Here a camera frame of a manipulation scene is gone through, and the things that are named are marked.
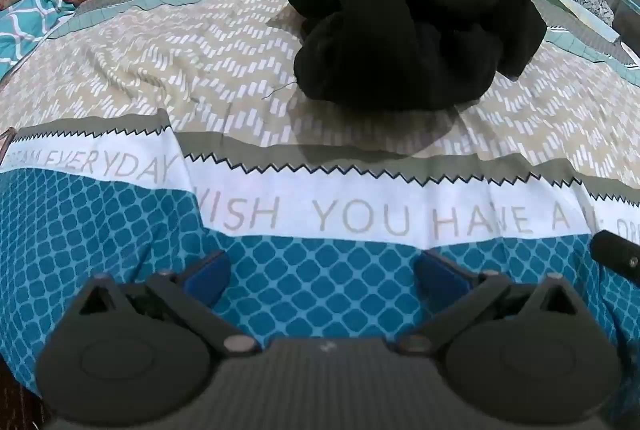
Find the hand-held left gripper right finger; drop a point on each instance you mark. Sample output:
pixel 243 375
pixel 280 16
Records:
pixel 440 277

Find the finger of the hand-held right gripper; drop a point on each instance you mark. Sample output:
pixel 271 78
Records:
pixel 617 250

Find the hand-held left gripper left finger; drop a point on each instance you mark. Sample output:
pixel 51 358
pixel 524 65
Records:
pixel 207 277

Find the black pants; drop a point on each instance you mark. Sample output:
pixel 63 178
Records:
pixel 400 35

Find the patterned teal beige bed sheet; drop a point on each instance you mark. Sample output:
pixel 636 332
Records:
pixel 150 75

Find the teal white lattice pillow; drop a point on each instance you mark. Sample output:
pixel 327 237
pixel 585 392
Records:
pixel 25 25

